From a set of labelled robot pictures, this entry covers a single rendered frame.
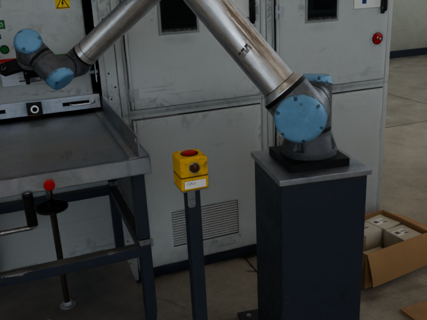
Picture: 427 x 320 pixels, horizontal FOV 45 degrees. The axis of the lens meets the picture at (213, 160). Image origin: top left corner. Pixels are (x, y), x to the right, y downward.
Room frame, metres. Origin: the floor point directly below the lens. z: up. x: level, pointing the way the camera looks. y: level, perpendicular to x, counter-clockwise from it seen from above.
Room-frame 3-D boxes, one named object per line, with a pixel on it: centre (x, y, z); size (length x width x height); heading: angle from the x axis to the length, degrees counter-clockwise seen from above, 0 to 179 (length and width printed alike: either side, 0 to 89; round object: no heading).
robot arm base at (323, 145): (1.70, -0.33, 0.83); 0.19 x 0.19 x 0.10
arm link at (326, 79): (1.69, -0.33, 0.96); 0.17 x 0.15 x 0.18; 163
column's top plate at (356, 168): (1.70, -0.33, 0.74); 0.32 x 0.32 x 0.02; 12
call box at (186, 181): (1.38, 0.07, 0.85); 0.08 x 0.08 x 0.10; 20
